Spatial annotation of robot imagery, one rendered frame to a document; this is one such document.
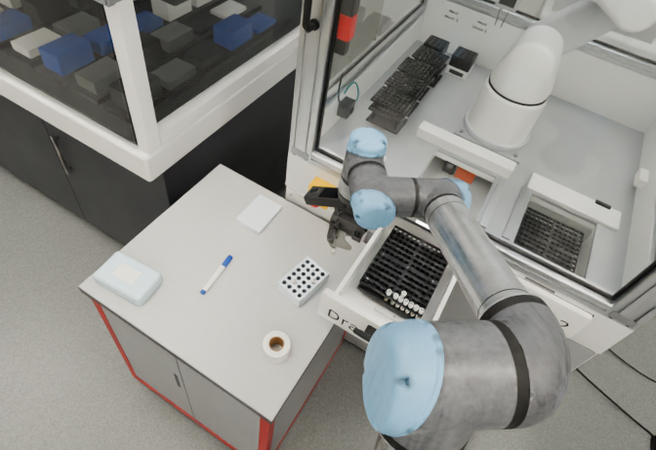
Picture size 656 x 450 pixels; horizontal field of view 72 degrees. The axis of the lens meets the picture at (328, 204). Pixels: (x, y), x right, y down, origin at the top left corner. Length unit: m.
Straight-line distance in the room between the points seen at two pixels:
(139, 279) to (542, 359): 1.01
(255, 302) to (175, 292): 0.22
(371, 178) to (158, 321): 0.71
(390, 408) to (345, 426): 1.48
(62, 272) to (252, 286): 1.25
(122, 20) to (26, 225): 1.59
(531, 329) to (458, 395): 0.12
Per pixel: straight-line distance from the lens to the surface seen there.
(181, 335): 1.25
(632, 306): 1.32
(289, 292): 1.25
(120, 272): 1.32
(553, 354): 0.56
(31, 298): 2.35
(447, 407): 0.51
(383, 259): 1.27
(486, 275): 0.66
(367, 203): 0.79
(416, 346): 0.49
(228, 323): 1.25
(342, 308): 1.12
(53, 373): 2.16
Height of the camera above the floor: 1.89
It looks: 49 degrees down
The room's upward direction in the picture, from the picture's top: 12 degrees clockwise
